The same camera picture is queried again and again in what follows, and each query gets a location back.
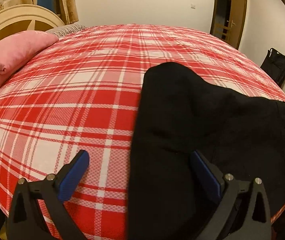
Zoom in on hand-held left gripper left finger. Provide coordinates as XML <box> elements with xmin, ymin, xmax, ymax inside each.
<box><xmin>6</xmin><ymin>149</ymin><xmax>90</xmax><ymax>240</ymax></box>

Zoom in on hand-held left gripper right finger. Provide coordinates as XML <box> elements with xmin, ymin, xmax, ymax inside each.
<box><xmin>190</xmin><ymin>150</ymin><xmax>273</xmax><ymax>240</ymax></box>

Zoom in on black pants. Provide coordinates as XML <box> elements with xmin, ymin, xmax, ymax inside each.
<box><xmin>127</xmin><ymin>62</ymin><xmax>285</xmax><ymax>240</ymax></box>

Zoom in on red plaid bed sheet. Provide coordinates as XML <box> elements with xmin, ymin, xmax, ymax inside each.
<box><xmin>0</xmin><ymin>24</ymin><xmax>285</xmax><ymax>240</ymax></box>

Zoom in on black bag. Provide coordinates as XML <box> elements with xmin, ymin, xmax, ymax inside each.
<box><xmin>260</xmin><ymin>47</ymin><xmax>285</xmax><ymax>87</ymax></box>

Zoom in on pink folded quilt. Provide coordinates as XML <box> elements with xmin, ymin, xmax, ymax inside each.
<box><xmin>0</xmin><ymin>29</ymin><xmax>59</xmax><ymax>96</ymax></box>

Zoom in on grey striped pillow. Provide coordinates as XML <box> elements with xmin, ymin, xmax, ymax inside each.
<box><xmin>45</xmin><ymin>24</ymin><xmax>86</xmax><ymax>38</ymax></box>

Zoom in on cream wooden headboard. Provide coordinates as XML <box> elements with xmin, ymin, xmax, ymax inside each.
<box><xmin>0</xmin><ymin>4</ymin><xmax>62</xmax><ymax>53</ymax></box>

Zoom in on brown wooden door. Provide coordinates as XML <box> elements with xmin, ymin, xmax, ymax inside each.
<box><xmin>210</xmin><ymin>0</ymin><xmax>248</xmax><ymax>50</ymax></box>

